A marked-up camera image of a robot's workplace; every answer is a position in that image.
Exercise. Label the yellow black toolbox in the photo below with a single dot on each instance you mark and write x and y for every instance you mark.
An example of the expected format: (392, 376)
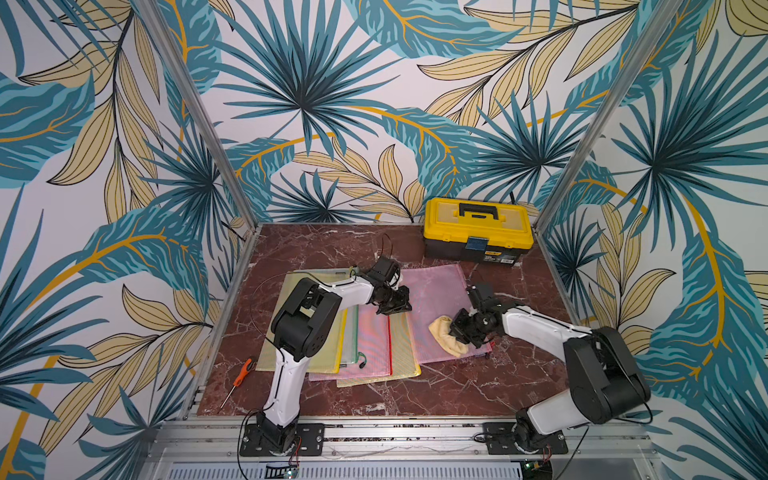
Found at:
(480, 232)

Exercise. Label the cream wiping cloth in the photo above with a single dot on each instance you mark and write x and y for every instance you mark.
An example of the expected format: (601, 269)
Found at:
(440, 331)

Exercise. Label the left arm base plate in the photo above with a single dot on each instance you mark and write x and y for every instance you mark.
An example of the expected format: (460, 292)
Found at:
(306, 439)

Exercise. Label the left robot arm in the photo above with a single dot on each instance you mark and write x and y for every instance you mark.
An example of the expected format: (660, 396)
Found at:
(282, 407)

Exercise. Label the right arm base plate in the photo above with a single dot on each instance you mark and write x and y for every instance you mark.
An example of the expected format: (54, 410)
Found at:
(512, 438)

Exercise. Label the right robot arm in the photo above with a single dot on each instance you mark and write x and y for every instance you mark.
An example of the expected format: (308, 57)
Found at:
(604, 380)

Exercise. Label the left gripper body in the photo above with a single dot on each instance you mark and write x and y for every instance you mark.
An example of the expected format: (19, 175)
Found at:
(393, 300)

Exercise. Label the pink red-zip mesh bag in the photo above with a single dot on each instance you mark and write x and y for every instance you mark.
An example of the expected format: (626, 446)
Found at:
(373, 354)

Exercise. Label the green-zip clear mesh bag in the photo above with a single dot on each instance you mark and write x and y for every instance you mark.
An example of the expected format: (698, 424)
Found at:
(350, 341)

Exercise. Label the orange handled screwdriver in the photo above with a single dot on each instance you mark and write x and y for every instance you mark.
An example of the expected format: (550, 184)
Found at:
(244, 371)

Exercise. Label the yellow-green mesh document bag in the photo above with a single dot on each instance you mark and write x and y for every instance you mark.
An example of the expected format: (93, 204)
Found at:
(290, 334)

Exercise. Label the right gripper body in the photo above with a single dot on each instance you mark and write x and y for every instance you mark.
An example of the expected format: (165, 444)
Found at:
(464, 327)

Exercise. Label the aluminium front rail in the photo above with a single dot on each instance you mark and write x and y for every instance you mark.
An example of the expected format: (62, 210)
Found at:
(398, 448)

